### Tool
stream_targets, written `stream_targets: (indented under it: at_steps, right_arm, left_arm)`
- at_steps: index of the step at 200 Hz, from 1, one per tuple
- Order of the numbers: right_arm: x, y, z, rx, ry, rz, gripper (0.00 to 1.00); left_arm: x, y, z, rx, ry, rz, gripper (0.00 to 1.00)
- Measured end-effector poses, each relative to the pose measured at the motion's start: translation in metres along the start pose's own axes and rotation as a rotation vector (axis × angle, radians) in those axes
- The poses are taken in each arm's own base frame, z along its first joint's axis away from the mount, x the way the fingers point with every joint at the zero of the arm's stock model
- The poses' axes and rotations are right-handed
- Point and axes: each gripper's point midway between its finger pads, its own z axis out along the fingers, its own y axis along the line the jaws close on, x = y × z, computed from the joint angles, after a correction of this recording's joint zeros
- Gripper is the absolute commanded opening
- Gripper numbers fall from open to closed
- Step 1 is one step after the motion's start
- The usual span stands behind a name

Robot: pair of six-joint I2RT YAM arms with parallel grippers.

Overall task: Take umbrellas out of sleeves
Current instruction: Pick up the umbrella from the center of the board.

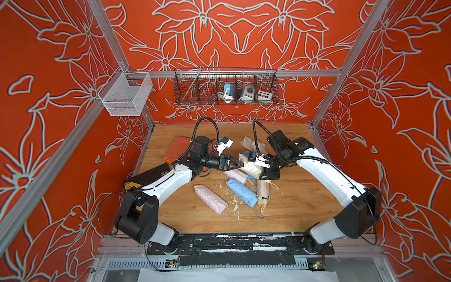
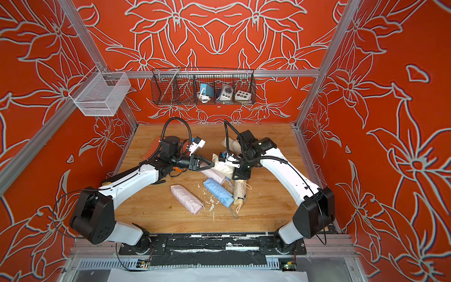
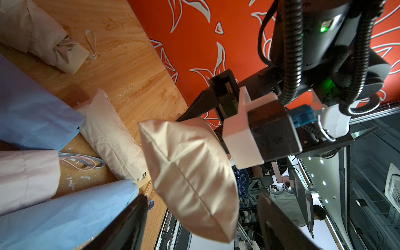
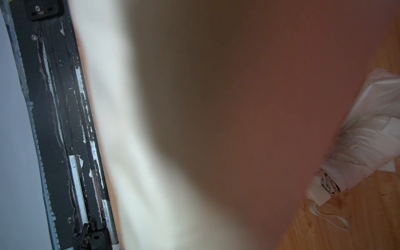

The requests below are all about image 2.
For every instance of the black wire wall basket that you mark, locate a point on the black wire wall basket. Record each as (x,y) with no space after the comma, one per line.
(179,86)

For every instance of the pink umbrella near case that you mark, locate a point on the pink umbrella near case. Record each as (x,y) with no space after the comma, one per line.
(214,174)

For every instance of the white box with dots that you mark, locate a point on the white box with dots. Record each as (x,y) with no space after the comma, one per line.
(242,96)

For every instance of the beige umbrella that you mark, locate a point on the beige umbrella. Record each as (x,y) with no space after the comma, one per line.
(223,165)
(231,146)
(240,190)

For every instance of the blue white device in basket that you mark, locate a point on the blue white device in basket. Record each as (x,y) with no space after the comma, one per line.
(206,93)

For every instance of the white round-dial device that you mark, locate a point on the white round-dial device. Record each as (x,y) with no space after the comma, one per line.
(225,94)

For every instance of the orange black pliers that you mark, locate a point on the orange black pliers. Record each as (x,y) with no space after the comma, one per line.
(175,172)

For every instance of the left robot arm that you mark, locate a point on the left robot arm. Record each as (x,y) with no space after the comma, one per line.
(94,214)

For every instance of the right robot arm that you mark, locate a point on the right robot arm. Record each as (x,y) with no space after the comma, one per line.
(316,206)

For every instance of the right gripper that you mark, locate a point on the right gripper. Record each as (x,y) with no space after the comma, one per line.
(240,175)

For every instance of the beige umbrella back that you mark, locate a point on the beige umbrella back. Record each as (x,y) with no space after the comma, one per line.
(223,165)

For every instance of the blue umbrella front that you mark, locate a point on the blue umbrella front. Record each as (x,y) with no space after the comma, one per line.
(218,191)

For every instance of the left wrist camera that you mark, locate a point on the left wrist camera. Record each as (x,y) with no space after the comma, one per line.
(196,143)

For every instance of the white mesh wall basket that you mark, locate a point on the white mesh wall basket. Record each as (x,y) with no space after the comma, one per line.
(101,96)

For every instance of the pink umbrella near front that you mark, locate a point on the pink umbrella near front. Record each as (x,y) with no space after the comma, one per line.
(187,199)

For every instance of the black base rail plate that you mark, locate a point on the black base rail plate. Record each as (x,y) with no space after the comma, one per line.
(261,243)

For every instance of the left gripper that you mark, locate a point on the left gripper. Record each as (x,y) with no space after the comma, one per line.
(194,166)

